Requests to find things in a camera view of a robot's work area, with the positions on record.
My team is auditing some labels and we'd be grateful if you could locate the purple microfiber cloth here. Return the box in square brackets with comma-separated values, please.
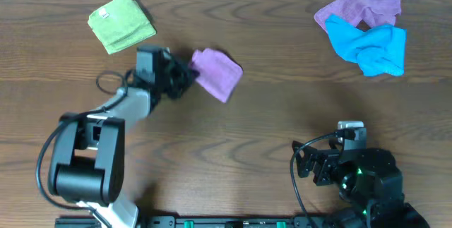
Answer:
[190, 48, 243, 103]

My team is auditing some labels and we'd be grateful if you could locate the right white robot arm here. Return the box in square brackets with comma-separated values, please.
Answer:
[292, 139, 429, 228]

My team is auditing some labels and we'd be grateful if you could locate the folded green cloth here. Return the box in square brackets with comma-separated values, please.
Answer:
[88, 0, 156, 54]

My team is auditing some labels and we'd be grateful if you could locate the crumpled blue cloth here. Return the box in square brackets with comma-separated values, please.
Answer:
[325, 14, 407, 77]

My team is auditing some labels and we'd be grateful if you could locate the purple cloth at back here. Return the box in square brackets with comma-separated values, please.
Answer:
[314, 0, 402, 31]

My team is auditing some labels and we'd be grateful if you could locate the left black cable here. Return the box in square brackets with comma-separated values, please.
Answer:
[35, 71, 135, 228]

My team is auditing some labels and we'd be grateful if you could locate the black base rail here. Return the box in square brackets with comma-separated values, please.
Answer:
[54, 216, 314, 228]

